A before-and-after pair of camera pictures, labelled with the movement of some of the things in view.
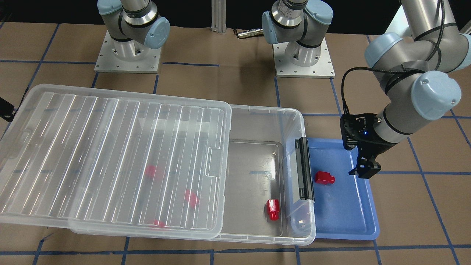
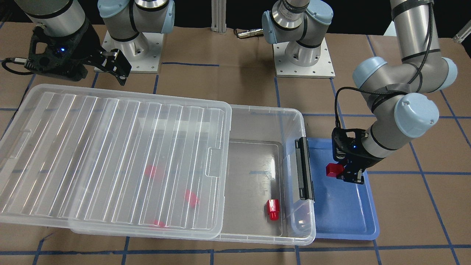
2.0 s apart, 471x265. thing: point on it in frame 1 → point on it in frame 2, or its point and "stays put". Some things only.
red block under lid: [160, 224] stays put
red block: [324, 177] → [333, 169]
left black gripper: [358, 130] → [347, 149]
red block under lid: [150, 170] stays put
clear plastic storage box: [262, 205] stays put
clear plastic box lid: [108, 163] stays put
